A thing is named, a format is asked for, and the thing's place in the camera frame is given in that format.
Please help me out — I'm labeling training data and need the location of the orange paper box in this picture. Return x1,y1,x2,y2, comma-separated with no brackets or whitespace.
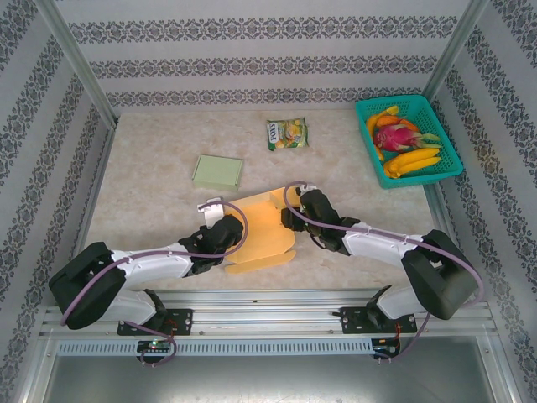
224,187,303,277

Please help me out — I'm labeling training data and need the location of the green paper box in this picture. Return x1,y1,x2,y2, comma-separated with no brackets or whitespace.
191,154,245,193

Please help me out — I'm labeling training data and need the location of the green yellow candy bag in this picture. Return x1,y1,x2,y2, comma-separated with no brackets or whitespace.
266,117,310,152

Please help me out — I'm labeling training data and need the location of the orange crescent toy fruit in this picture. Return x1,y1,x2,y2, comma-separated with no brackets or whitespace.
365,113,385,161

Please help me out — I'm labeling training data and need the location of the pink toy dragon fruit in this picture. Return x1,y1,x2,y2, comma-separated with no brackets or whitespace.
373,119,423,154

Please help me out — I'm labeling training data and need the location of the yellow toy banana bunch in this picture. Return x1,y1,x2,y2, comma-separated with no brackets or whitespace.
382,147,442,180

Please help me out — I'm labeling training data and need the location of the teal plastic basket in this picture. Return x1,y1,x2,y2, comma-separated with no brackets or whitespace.
355,94,465,190

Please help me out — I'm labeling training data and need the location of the grey metal sheet panel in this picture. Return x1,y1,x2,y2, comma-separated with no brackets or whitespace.
41,354,511,403

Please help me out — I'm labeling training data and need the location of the aluminium mounting rail frame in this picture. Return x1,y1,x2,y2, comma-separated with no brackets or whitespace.
39,289,500,337

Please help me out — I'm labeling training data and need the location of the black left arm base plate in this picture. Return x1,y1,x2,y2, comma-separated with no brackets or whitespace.
117,309,194,337

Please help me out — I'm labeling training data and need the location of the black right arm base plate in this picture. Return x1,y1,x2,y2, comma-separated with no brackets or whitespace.
338,306,419,336

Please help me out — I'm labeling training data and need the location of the grey slotted cable duct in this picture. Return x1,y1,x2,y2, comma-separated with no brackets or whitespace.
56,338,374,357

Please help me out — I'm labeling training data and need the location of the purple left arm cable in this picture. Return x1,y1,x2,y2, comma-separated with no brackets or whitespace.
60,201,251,369

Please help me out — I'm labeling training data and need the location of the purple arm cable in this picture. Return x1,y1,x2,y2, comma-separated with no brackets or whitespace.
283,180,487,366
60,201,251,369

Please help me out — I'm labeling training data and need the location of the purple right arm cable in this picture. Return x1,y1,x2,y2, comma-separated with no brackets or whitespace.
283,180,487,366

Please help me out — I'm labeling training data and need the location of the aluminium corner post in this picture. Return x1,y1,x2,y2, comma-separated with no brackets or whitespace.
421,0,490,102
33,0,119,127

